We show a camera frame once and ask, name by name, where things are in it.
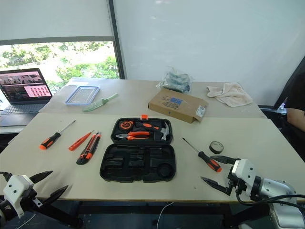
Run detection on clear container lid blue rim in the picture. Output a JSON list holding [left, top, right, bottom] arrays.
[[64, 85, 101, 106]]

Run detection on dark window frame post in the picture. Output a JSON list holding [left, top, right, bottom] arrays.
[[108, 0, 126, 80]]

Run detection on Phillips screwdriver black orange handle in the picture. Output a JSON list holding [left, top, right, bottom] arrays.
[[182, 137, 223, 173]]

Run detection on orange black tape measure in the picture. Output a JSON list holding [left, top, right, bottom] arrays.
[[120, 120, 134, 131]]

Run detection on black tool case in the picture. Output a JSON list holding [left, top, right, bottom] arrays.
[[99, 114, 177, 184]]

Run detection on person in black shirt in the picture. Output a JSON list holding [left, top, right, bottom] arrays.
[[285, 71, 305, 133]]

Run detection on clear plastic bag dark parts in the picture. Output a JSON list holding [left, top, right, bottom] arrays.
[[156, 67, 193, 94]]

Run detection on white cable under table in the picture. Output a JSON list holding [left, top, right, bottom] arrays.
[[157, 202, 175, 229]]

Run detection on open laptop pink screen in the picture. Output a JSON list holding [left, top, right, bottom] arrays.
[[0, 68, 53, 127]]

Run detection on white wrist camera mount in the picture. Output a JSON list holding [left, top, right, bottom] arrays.
[[229, 158, 257, 194], [2, 174, 35, 219]]

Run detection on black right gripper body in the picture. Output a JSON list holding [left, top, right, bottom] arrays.
[[227, 171, 249, 198]]

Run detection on black electrical tape roll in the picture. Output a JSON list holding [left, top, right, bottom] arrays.
[[209, 140, 225, 155]]

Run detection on flat brown cardboard box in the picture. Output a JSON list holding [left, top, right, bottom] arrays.
[[147, 87, 210, 124]]

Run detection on black orange utility knife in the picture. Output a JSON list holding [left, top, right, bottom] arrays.
[[76, 132, 102, 166]]

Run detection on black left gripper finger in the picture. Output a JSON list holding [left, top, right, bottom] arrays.
[[41, 185, 69, 207], [30, 170, 53, 184]]

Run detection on claw hammer orange black handle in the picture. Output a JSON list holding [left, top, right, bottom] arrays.
[[140, 121, 171, 141]]

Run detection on pale green sheathed knife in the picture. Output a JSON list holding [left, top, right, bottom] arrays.
[[82, 93, 119, 113]]

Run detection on beige crumpled towel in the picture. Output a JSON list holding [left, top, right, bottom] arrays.
[[206, 82, 254, 107]]

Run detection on white roller blind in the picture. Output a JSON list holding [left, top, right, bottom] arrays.
[[0, 0, 115, 45]]

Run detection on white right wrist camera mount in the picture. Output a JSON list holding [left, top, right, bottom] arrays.
[[229, 158, 257, 194]]

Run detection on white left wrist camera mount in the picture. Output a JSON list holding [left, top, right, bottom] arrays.
[[2, 174, 35, 219]]

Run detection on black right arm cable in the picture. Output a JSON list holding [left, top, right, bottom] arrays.
[[235, 190, 305, 211]]

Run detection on orange handled pliers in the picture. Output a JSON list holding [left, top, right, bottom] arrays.
[[115, 131, 151, 142]]

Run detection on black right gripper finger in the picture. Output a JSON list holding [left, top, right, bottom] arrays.
[[200, 176, 233, 197], [209, 155, 241, 166]]

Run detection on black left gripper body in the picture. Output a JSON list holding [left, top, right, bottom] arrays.
[[21, 184, 44, 208]]

